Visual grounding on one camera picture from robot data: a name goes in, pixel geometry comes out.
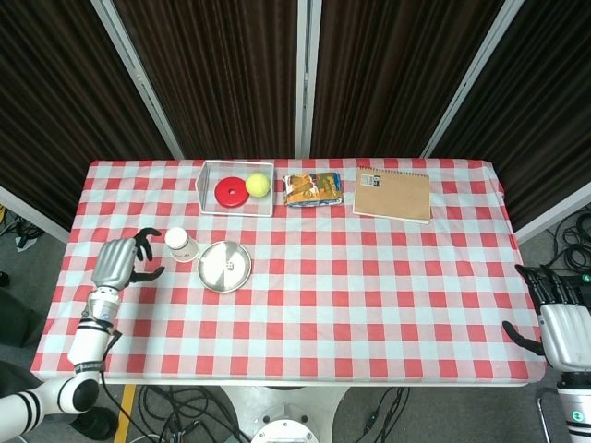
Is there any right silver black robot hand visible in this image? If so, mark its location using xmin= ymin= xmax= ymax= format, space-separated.
xmin=501 ymin=263 xmax=591 ymax=370

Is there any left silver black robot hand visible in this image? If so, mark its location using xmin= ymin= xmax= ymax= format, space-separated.
xmin=90 ymin=227 xmax=166 ymax=291

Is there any white paper cup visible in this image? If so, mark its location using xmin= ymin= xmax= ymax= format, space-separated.
xmin=164 ymin=226 xmax=200 ymax=264

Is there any red white checkered tablecloth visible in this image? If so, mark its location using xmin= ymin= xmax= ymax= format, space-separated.
xmin=30 ymin=158 xmax=549 ymax=387

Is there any round stainless steel plate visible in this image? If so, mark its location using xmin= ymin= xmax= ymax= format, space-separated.
xmin=197 ymin=240 xmax=254 ymax=293

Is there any red round disc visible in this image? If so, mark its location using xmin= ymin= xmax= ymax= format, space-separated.
xmin=214 ymin=176 xmax=253 ymax=208

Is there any yellow floor tape strip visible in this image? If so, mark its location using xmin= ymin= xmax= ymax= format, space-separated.
xmin=114 ymin=385 xmax=138 ymax=443

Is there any yellow tennis ball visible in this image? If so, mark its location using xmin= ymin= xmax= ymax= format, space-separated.
xmin=245 ymin=172 xmax=271 ymax=198

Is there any dark brown partition panel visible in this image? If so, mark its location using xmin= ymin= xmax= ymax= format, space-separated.
xmin=114 ymin=0 xmax=299 ymax=161
xmin=0 ymin=0 xmax=173 ymax=232
xmin=433 ymin=0 xmax=591 ymax=232
xmin=311 ymin=0 xmax=503 ymax=161

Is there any orange blue snack packet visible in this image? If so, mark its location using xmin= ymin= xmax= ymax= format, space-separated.
xmin=282 ymin=170 xmax=345 ymax=209

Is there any brown spiral notebook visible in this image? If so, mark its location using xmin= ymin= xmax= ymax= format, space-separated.
xmin=352 ymin=165 xmax=433 ymax=226

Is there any black floor cable bundle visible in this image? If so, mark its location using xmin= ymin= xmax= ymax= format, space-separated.
xmin=137 ymin=385 xmax=253 ymax=443
xmin=547 ymin=207 xmax=591 ymax=278
xmin=0 ymin=207 xmax=46 ymax=253
xmin=353 ymin=386 xmax=412 ymax=443

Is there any low grey partition rail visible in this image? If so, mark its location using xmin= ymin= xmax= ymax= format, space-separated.
xmin=0 ymin=184 xmax=70 ymax=244
xmin=514 ymin=182 xmax=591 ymax=244

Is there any slanted grey partition post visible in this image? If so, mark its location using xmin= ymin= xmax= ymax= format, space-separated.
xmin=90 ymin=0 xmax=186 ymax=161
xmin=419 ymin=0 xmax=525 ymax=158

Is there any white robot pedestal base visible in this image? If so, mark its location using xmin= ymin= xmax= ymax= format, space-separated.
xmin=216 ymin=385 xmax=352 ymax=443

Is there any upright grey partition post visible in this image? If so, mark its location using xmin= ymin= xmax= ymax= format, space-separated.
xmin=295 ymin=0 xmax=323 ymax=161

